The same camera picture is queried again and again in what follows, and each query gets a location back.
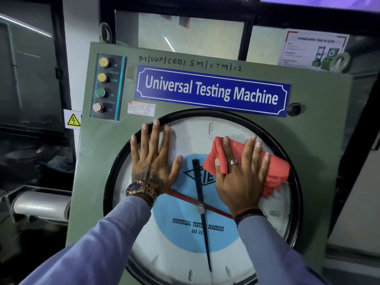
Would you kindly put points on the yellow push button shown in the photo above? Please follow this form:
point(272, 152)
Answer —
point(102, 77)
point(104, 62)

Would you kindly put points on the person's right hand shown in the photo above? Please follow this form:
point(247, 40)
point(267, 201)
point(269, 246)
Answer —
point(240, 186)

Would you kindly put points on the black window frame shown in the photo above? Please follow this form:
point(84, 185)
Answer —
point(249, 17)

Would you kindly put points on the person's left hand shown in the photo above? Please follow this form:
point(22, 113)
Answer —
point(150, 172)

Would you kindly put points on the yellow electrical warning sign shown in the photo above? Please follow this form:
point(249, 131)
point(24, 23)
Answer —
point(72, 119)

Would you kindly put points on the red cleaning cloth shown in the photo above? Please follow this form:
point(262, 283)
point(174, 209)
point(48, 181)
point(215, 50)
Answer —
point(276, 170)

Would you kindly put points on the person's right middle finger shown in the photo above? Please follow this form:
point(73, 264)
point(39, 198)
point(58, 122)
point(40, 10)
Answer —
point(248, 151)

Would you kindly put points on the gold wristwatch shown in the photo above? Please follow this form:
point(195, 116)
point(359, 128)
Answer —
point(142, 189)

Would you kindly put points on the red dial pointer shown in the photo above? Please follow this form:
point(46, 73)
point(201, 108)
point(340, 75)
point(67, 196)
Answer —
point(190, 200)

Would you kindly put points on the black button control panel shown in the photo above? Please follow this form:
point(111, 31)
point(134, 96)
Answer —
point(116, 89)

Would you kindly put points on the person's left middle finger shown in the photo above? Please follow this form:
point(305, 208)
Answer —
point(154, 136)

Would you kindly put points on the person's left forearm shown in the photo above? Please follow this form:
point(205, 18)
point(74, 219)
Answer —
point(98, 249)

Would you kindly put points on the black round knob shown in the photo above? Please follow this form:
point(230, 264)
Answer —
point(294, 109)

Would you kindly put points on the green lifting eye bolt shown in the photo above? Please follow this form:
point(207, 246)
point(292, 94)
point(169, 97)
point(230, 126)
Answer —
point(340, 62)

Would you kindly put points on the black dial pointer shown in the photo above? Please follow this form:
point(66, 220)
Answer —
point(198, 186)

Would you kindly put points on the green testing machine cabinet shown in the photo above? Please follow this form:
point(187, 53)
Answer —
point(314, 145)

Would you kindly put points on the large round dial gauge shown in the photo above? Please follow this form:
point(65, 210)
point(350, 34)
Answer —
point(190, 243)

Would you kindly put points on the white push button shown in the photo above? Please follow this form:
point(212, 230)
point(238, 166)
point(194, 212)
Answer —
point(97, 107)

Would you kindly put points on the person's right little finger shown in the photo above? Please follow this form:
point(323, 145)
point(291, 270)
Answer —
point(264, 167)

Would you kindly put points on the blue machine nameplate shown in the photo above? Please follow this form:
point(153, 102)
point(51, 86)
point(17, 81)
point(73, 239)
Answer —
point(212, 90)

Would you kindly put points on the person's right thumb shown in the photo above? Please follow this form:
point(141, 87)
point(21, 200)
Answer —
point(219, 172)

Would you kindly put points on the person's left little finger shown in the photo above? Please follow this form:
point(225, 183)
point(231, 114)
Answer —
point(134, 149)

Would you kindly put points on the small white red sticker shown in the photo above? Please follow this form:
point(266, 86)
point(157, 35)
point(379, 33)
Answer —
point(141, 109)

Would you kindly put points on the green push button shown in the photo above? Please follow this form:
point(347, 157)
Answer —
point(100, 92)

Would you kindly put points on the grey metal cylinder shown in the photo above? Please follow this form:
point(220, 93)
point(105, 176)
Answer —
point(41, 204)

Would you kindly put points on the dark lifting eye bolt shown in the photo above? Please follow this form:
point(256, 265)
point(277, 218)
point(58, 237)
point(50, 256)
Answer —
point(105, 33)

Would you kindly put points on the white instruction poster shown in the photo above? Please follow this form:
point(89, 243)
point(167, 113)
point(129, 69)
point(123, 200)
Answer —
point(305, 47)

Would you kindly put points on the person's left thumb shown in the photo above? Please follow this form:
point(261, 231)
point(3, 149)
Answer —
point(177, 167)

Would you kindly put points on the person's right forearm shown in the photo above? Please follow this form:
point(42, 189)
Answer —
point(273, 252)

